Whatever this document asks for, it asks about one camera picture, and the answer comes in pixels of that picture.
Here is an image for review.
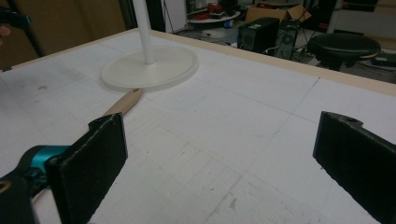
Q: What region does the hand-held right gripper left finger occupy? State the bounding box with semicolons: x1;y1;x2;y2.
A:
46;112;129;224

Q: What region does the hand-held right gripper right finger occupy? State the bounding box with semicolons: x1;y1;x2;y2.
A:
312;111;396;224

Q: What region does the black stand leg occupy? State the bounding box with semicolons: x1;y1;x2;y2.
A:
6;0;46;59

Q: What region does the brown cardboard board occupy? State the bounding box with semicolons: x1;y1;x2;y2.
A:
0;0;127;72

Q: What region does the black round stool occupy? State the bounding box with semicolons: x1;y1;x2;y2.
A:
307;32;382;71

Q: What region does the white round lamp stand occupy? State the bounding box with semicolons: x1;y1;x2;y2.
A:
100;0;200;93

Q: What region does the black computer tower with fan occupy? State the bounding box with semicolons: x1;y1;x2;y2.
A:
275;20;303;61

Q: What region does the white desk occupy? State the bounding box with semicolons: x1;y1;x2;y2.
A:
326;0;396;39

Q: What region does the white cabinet panel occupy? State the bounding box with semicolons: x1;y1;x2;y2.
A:
162;0;189;35

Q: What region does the open cardboard box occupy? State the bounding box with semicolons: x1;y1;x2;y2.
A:
245;2;312;24

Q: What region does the white round side table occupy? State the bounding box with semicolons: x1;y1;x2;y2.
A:
186;10;242;41

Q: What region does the wooden tool handle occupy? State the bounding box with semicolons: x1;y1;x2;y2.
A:
102;88;145;118

